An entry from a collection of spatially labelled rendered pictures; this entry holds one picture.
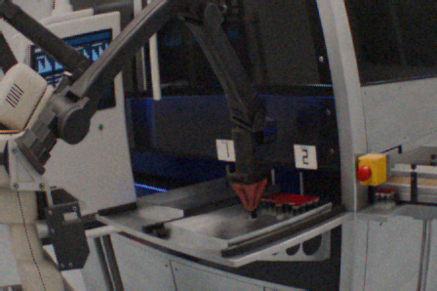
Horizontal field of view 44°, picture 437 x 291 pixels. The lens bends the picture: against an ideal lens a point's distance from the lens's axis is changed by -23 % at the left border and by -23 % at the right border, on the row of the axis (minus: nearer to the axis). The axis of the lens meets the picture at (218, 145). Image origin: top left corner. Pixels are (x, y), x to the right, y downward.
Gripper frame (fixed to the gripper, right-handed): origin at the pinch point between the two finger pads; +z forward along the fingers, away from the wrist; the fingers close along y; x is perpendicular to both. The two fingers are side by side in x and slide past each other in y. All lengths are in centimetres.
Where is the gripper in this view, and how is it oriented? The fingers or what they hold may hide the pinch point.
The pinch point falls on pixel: (251, 206)
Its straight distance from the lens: 173.5
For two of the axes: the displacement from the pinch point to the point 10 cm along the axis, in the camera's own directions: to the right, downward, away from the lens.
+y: 6.3, -1.9, 7.5
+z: 1.2, 9.8, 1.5
